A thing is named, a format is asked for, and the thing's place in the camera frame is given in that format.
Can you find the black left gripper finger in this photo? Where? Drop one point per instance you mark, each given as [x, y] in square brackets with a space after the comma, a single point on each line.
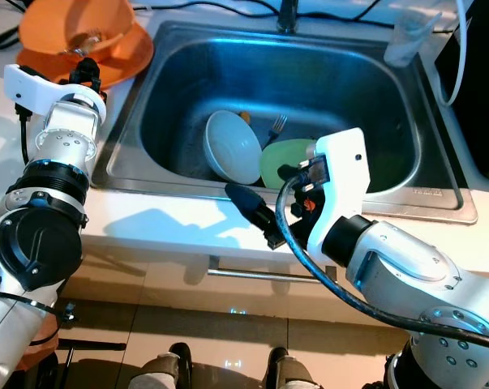
[95, 70]
[83, 70]

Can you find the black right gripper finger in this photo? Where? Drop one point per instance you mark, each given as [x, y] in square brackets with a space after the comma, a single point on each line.
[293, 172]
[252, 207]

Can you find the orange plastic bowl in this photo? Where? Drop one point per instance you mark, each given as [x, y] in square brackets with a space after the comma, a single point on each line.
[49, 24]

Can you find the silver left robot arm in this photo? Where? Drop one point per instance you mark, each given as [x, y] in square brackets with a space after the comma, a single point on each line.
[66, 134]

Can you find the green plate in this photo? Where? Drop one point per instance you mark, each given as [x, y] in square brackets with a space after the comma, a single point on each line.
[280, 156]

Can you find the orange plastic plate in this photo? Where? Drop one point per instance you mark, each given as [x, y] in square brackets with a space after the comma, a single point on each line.
[130, 57]

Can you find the metal fork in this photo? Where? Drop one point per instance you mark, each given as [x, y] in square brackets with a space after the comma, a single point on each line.
[276, 128]

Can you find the white ceramic bowl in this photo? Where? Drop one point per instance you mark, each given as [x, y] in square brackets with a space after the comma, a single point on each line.
[232, 146]

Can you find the orange scrub sponge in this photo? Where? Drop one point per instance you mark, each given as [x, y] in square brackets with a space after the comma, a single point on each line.
[244, 116]

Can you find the stainless steel sink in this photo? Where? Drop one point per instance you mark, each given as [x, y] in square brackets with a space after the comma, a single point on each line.
[309, 85]

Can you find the white cabinet drawer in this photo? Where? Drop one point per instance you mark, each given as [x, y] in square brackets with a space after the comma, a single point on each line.
[179, 292]

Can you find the robot right leg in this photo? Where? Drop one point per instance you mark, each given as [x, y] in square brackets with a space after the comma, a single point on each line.
[293, 371]

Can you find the robot leg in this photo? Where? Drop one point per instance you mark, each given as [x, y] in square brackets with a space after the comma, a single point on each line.
[163, 369]
[293, 371]

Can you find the black faucet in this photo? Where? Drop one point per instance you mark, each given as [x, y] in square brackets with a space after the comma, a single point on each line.
[287, 14]

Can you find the clear glass cup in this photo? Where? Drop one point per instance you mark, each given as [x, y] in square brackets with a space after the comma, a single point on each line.
[406, 36]

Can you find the robot left leg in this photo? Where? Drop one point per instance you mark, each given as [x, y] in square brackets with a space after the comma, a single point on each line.
[163, 369]

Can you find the red plastic bag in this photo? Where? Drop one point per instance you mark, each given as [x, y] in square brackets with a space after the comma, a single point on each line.
[45, 328]

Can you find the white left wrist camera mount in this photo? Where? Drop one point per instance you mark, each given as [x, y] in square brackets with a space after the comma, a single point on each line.
[41, 89]

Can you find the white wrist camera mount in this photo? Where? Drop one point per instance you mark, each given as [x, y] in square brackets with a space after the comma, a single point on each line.
[41, 89]
[341, 182]

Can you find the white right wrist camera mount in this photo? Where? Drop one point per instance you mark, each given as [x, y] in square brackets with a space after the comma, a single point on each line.
[341, 182]

